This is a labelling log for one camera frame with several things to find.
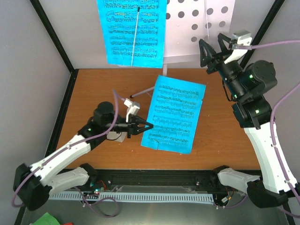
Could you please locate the green paper sheet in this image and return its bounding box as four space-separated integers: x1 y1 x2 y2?
30 212 60 225

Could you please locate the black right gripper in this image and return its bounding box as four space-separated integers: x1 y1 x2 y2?
198 33 245 100

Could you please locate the white tripod music stand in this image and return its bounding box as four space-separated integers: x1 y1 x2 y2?
117 0 236 99

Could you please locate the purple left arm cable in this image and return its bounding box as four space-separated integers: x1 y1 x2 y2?
11 89 119 218

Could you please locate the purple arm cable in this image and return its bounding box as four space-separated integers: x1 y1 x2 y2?
214 39 300 220
11 89 119 218

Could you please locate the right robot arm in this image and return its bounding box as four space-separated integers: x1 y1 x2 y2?
199 31 300 208

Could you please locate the black aluminium frame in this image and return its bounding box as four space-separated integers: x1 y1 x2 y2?
14 0 296 225

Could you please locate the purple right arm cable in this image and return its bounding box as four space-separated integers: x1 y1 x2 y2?
214 39 300 220

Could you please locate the blue sheet music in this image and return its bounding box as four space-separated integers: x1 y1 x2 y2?
141 75 206 154
97 0 167 68

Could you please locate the white metronome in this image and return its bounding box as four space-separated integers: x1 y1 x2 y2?
107 131 127 143

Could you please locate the light blue cable duct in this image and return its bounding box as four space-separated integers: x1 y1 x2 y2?
48 191 215 204

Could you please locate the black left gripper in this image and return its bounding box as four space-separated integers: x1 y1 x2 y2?
105 114 154 138

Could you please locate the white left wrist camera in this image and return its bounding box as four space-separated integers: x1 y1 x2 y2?
124 98 140 122

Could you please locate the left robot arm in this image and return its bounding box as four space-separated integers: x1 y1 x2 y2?
13 99 154 211

